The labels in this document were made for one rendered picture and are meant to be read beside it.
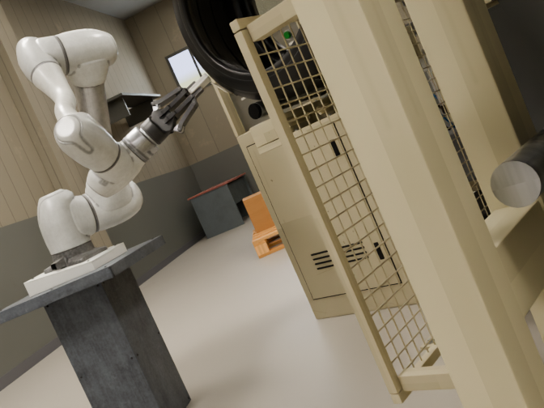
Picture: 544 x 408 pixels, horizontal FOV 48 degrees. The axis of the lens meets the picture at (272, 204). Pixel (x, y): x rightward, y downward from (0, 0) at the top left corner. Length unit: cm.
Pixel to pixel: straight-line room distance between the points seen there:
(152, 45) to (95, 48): 818
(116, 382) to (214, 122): 789
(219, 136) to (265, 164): 733
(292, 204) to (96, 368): 102
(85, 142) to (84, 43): 63
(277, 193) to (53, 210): 93
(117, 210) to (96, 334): 47
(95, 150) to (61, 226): 77
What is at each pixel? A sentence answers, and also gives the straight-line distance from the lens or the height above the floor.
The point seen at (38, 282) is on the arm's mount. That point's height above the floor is 69.
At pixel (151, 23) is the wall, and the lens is 1037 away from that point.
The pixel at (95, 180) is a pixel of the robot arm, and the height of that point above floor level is 90.
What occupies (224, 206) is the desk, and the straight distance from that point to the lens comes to 866.
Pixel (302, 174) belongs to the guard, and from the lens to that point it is 101.
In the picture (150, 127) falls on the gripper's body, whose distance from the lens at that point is 173.
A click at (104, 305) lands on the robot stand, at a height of 52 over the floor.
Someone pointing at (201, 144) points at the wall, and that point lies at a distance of 1007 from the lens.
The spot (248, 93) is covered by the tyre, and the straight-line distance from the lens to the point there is 168.
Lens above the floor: 78
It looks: 5 degrees down
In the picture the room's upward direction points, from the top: 24 degrees counter-clockwise
